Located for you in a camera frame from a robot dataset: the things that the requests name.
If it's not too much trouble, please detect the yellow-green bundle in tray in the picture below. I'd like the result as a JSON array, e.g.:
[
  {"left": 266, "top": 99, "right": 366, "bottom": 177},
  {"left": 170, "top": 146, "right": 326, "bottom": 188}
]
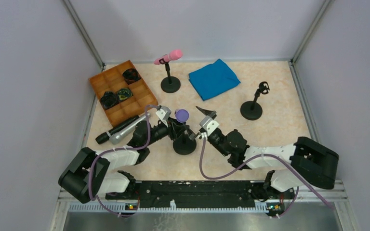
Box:
[{"left": 116, "top": 88, "right": 133, "bottom": 103}]

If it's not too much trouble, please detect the silver microphone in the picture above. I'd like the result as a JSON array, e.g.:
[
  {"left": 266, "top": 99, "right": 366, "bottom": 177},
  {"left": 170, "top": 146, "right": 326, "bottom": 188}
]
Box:
[{"left": 109, "top": 112, "right": 150, "bottom": 144}]

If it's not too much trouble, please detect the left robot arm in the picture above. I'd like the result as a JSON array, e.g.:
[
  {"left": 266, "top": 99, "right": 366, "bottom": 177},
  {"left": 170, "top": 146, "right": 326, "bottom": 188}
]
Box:
[{"left": 58, "top": 117, "right": 193, "bottom": 204}]

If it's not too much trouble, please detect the purple cable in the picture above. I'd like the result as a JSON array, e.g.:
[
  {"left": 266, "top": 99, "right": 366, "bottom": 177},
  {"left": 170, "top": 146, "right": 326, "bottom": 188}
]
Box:
[
  {"left": 87, "top": 103, "right": 162, "bottom": 218},
  {"left": 198, "top": 134, "right": 336, "bottom": 218}
]

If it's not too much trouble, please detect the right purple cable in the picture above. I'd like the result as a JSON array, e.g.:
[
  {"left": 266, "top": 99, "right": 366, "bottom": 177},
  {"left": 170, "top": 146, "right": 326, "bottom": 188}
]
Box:
[{"left": 198, "top": 134, "right": 336, "bottom": 218}]

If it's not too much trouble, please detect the orange compartment tray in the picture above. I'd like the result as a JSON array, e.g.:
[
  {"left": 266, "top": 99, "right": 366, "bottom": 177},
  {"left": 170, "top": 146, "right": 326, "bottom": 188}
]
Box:
[{"left": 89, "top": 60, "right": 158, "bottom": 127}]

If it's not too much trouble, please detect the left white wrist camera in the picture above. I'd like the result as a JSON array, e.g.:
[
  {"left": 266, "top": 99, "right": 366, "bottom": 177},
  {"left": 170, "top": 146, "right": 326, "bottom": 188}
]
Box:
[{"left": 155, "top": 105, "right": 172, "bottom": 127}]

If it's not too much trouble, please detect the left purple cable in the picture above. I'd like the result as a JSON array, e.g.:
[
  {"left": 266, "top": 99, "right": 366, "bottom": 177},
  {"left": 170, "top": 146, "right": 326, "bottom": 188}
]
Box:
[{"left": 87, "top": 103, "right": 162, "bottom": 218}]

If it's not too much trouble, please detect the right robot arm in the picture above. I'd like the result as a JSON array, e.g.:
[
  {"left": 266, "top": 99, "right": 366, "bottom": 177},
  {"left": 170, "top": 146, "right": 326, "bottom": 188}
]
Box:
[{"left": 191, "top": 107, "right": 339, "bottom": 193}]

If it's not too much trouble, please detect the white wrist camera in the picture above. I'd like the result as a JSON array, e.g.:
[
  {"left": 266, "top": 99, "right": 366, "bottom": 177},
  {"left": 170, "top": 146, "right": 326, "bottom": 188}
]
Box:
[
  {"left": 199, "top": 116, "right": 219, "bottom": 128},
  {"left": 155, "top": 105, "right": 172, "bottom": 127}
]

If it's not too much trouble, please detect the black item in tray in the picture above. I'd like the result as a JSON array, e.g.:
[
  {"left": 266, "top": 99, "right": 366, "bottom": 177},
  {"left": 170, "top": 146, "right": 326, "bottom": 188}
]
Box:
[{"left": 122, "top": 68, "right": 141, "bottom": 85}]

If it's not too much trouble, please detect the black bundle in tray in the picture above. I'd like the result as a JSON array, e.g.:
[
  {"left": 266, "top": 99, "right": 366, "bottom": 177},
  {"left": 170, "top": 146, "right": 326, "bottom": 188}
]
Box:
[{"left": 100, "top": 91, "right": 119, "bottom": 110}]

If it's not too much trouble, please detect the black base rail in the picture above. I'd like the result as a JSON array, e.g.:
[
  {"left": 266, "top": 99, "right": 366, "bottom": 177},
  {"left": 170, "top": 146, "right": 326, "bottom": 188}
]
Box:
[{"left": 106, "top": 180, "right": 294, "bottom": 208}]

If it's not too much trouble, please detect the pink microphone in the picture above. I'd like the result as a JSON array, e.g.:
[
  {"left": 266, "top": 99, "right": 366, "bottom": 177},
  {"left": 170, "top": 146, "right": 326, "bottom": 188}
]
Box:
[{"left": 154, "top": 49, "right": 183, "bottom": 65}]

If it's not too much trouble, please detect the blue folded cloth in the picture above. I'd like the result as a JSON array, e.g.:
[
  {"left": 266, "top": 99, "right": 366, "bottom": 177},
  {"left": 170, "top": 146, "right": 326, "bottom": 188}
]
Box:
[{"left": 188, "top": 59, "right": 240, "bottom": 101}]

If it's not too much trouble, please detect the purple microphone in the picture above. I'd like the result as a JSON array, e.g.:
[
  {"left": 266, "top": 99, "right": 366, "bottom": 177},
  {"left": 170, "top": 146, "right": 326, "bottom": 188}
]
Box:
[{"left": 175, "top": 109, "right": 189, "bottom": 123}]

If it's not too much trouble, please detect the black mic stand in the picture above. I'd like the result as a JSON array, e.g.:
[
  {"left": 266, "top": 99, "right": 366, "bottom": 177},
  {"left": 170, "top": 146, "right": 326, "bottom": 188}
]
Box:
[
  {"left": 172, "top": 123, "right": 197, "bottom": 155},
  {"left": 240, "top": 81, "right": 270, "bottom": 121},
  {"left": 158, "top": 58, "right": 181, "bottom": 93}
]

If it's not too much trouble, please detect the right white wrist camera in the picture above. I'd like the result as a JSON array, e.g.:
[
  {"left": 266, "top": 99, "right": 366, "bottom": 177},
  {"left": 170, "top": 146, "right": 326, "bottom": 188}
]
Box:
[{"left": 199, "top": 116, "right": 219, "bottom": 128}]

